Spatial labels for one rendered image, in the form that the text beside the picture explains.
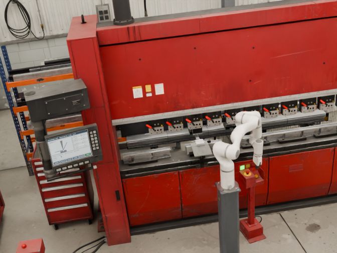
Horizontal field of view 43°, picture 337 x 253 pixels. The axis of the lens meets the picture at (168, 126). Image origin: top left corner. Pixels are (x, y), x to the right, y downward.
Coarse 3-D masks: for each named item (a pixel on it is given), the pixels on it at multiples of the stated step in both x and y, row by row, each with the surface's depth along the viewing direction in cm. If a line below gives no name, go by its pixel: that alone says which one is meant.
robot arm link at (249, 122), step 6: (246, 114) 375; (246, 120) 372; (252, 120) 367; (258, 120) 369; (240, 126) 366; (246, 126) 366; (252, 126) 368; (234, 132) 363; (240, 132) 363; (246, 132) 369; (234, 138) 358; (240, 138) 361; (234, 144) 352; (228, 150) 350; (234, 150) 348; (228, 156) 350; (234, 156) 349
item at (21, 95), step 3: (18, 93) 582; (21, 93) 582; (21, 96) 584; (24, 96) 563; (18, 99) 566; (21, 99) 558; (24, 99) 559; (18, 102) 555; (21, 102) 556; (24, 102) 557; (18, 105) 556; (21, 105) 557
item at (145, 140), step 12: (264, 120) 478; (276, 120) 477; (288, 120) 479; (300, 120) 481; (312, 120) 484; (324, 120) 485; (168, 132) 474; (180, 132) 471; (204, 132) 471; (216, 132) 473; (228, 132) 476; (132, 144) 466; (144, 144) 468; (156, 144) 470
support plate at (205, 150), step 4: (192, 144) 443; (196, 144) 442; (192, 148) 436; (196, 148) 435; (200, 148) 435; (204, 148) 434; (208, 148) 433; (196, 152) 428; (200, 152) 428; (204, 152) 427; (208, 152) 426; (196, 156) 422
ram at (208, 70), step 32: (224, 32) 393; (256, 32) 398; (288, 32) 402; (320, 32) 406; (128, 64) 395; (160, 64) 399; (192, 64) 404; (224, 64) 408; (256, 64) 412; (288, 64) 417; (320, 64) 422; (128, 96) 410; (160, 96) 414; (192, 96) 419; (224, 96) 423; (256, 96) 428
